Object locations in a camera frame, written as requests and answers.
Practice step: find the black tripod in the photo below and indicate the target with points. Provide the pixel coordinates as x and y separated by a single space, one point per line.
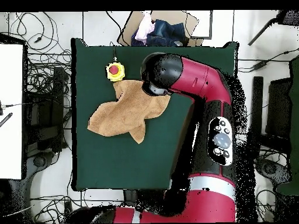
287 18

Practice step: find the white desk top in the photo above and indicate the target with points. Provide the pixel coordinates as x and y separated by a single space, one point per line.
10 112

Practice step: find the pale pink garment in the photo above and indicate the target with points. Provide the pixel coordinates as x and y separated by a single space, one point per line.
143 29

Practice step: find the tan terry towel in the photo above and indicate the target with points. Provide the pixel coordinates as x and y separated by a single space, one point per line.
126 112

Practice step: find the yellow emergency stop button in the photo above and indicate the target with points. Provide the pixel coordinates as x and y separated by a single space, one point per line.
115 71

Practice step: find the black metal stand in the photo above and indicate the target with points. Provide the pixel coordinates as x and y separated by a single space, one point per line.
257 98
58 93

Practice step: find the blue denim jeans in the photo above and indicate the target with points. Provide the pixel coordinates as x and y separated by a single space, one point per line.
165 32

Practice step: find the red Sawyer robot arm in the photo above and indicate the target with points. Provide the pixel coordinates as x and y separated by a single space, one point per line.
198 79

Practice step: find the brown cardboard box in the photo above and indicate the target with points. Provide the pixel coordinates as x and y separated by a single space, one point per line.
177 17

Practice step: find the dark green tablecloth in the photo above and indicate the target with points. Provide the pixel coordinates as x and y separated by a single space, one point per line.
116 163

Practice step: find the green fabric sheet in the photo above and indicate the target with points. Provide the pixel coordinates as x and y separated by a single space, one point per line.
294 116

